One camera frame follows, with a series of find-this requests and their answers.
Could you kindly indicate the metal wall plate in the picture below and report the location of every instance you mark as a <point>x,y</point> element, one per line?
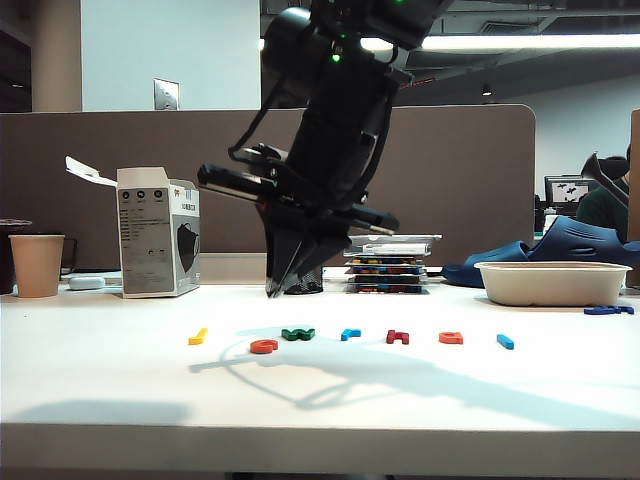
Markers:
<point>166,95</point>

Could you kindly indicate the blue letter l magnet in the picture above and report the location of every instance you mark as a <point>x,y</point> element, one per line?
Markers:
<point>504,342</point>

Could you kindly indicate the beige pulp bowl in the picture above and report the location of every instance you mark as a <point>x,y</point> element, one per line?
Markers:
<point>550,290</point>

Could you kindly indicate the brown desk partition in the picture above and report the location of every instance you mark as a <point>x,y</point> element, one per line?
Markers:
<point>450,175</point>

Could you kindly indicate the clear plastic case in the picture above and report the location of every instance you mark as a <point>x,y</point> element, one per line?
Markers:
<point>412,247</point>

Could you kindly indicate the dark lidded cup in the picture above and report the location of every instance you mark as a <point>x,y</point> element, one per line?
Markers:
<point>6,250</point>

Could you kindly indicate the orange letter a magnet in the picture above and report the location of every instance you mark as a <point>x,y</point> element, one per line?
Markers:
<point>446,339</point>

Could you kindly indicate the brown paper cup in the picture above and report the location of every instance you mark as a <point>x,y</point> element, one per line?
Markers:
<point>36,270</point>

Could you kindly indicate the ceiling light strip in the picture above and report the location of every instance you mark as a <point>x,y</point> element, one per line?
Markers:
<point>525,41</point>

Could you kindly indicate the person in green shirt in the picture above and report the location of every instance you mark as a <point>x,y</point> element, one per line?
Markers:
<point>600,212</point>

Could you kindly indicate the orange letter c magnet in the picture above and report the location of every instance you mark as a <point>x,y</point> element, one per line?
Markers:
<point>257,346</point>

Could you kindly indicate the navy blue slipper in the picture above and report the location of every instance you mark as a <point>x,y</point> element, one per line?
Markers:
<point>500,251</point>
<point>575,240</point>

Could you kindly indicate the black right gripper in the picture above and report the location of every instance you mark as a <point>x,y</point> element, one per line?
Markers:
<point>330,175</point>

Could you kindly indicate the green letter w magnet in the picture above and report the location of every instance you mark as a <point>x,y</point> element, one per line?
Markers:
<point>292,336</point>

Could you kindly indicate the letter magnet tray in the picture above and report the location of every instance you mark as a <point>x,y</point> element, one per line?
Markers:
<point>387,280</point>
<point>387,270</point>
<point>385,261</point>
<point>387,289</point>

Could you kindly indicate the white grey mask box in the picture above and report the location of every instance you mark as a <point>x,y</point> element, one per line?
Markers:
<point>147,240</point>

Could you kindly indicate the computer monitor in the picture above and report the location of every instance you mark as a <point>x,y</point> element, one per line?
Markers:
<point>565,190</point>

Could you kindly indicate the dark blue letter magnet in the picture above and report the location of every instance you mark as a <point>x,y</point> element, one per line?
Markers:
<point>598,311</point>

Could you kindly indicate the white earbud case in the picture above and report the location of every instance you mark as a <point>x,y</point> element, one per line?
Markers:
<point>87,283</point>

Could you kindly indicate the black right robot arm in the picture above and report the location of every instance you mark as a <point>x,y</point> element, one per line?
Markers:
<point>325,75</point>

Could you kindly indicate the red letter h magnet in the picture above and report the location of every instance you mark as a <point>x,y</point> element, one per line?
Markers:
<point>390,338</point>

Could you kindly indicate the blue letter r magnet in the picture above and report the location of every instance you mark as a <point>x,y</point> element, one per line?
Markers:
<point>346,336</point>

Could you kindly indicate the yellow letter j magnet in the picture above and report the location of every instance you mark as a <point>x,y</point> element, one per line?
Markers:
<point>196,341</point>

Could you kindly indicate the brown board panel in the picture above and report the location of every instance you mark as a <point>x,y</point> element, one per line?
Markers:
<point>634,200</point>

